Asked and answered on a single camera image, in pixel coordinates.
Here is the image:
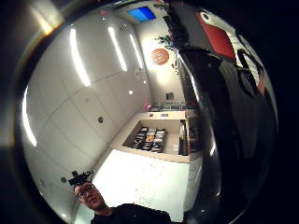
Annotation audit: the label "long ceiling light strip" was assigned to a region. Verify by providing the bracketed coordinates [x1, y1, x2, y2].
[69, 28, 92, 88]
[107, 26, 128, 73]
[21, 86, 38, 147]
[128, 34, 144, 70]

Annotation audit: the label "blue ceiling screen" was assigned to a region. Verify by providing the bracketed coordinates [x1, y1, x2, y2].
[126, 6, 157, 23]

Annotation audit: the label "glossy black bottle red label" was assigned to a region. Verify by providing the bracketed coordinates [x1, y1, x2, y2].
[163, 0, 279, 224]

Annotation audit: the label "beige display counter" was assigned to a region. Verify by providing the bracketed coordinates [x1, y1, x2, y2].
[108, 111, 204, 164]

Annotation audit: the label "the person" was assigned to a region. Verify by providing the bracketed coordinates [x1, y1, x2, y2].
[73, 181, 173, 224]

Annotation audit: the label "eyeglasses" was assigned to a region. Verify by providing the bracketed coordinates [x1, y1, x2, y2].
[76, 185, 96, 200]

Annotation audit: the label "green potted plant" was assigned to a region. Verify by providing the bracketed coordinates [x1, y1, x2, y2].
[155, 34, 176, 51]

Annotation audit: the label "black head-mounted device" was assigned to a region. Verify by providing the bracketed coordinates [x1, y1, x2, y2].
[67, 170, 94, 188]

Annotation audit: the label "round orange wall sign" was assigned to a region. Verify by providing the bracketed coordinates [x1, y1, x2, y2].
[150, 48, 170, 66]

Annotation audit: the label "rows of snack packets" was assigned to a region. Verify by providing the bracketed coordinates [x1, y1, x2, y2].
[130, 126, 168, 154]

